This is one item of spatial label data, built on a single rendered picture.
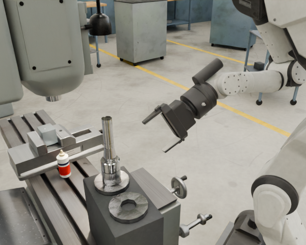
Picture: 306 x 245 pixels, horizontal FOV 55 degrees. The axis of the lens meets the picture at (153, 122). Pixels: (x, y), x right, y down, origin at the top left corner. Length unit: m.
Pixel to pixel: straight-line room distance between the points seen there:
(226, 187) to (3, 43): 2.16
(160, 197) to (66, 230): 0.50
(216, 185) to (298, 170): 1.67
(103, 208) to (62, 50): 0.41
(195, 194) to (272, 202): 1.53
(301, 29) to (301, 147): 0.31
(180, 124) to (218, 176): 1.89
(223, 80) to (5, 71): 0.55
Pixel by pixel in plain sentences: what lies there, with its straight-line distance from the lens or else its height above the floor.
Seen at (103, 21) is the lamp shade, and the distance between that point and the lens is 0.96.
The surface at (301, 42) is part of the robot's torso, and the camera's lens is 0.81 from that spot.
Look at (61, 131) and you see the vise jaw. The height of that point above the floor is 1.06.
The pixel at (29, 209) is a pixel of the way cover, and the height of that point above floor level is 0.89.
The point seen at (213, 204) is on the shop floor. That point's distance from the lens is 2.41.
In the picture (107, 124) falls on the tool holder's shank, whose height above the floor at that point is 1.33.
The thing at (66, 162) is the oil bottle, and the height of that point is 1.03.
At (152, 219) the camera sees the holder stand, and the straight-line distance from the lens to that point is 0.68.
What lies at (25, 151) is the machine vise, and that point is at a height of 1.03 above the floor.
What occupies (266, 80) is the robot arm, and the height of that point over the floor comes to 1.33.
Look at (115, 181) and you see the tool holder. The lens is 0.74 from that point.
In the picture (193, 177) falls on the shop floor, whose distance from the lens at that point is 2.64.
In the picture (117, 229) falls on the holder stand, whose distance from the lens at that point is 0.66.
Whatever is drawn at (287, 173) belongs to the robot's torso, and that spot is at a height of 1.09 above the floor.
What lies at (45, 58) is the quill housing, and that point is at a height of 1.43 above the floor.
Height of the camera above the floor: 1.64
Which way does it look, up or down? 28 degrees down
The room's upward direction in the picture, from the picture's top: straight up
